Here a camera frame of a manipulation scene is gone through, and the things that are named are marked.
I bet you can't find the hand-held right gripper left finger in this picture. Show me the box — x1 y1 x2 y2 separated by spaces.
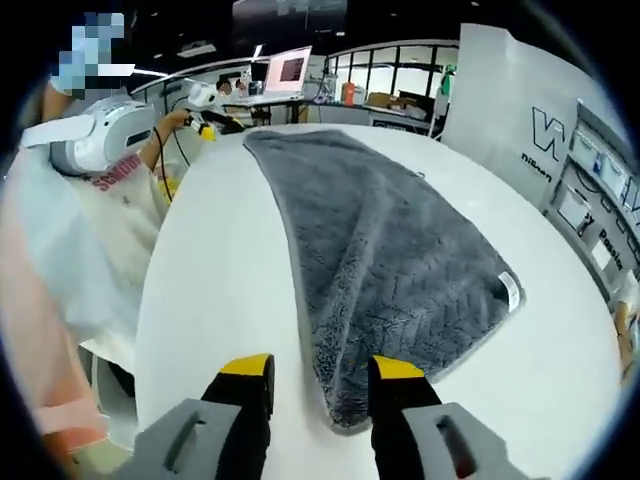
117 353 276 480

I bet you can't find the black device cable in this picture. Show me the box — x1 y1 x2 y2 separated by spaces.
151 127 174 207

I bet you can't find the grey towel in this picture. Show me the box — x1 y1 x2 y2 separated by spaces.
242 128 527 437

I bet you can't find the laptop with pink screen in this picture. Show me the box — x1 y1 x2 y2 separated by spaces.
222 45 313 107

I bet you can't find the metal storage rack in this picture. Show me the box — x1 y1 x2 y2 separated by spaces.
544 97 640 321

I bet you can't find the white storage box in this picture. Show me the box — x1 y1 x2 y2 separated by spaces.
556 191 590 234
598 149 629 204
571 127 601 169

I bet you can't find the person's white printed shirt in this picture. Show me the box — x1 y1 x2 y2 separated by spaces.
7 149 169 371

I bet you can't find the white pole stand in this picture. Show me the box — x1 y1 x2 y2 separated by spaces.
429 62 459 139

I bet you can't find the yellow patterned cloth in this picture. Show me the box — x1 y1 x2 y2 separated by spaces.
155 167 180 204

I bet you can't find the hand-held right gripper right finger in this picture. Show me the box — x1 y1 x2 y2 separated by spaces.
367 354 534 480

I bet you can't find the white chest-worn device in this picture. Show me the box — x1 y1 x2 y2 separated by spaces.
22 97 156 176

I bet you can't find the grey counter cabinet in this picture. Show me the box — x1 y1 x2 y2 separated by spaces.
319 99 437 137

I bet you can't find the black desktop monitor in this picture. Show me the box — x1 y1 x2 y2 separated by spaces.
248 62 271 97

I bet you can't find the green hanging cloth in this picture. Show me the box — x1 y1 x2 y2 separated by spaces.
439 63 459 96

